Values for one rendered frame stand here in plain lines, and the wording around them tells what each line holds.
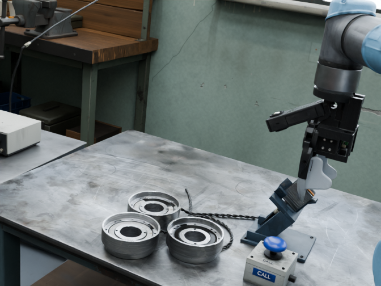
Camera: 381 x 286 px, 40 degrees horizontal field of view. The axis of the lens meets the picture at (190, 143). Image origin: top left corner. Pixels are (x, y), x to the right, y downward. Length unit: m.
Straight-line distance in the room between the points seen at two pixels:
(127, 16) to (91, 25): 0.24
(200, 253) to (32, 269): 1.11
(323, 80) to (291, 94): 1.63
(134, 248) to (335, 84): 0.44
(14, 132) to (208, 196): 0.68
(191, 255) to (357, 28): 0.46
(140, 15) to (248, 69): 0.61
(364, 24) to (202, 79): 1.91
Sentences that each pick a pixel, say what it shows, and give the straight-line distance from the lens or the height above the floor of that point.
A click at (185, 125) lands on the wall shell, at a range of 2.80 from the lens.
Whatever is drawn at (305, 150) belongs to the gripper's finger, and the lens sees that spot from 0.93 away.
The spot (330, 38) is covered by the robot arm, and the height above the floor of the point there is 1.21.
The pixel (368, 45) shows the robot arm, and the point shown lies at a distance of 0.81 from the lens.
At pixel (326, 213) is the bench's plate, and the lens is 1.22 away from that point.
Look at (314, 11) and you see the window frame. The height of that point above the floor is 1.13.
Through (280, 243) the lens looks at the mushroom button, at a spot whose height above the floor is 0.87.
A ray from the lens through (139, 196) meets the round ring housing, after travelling 1.08.
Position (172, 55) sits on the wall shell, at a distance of 2.76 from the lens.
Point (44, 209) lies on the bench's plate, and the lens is 1.09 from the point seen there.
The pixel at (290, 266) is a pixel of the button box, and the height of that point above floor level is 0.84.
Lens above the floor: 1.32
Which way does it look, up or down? 20 degrees down
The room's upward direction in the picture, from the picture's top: 7 degrees clockwise
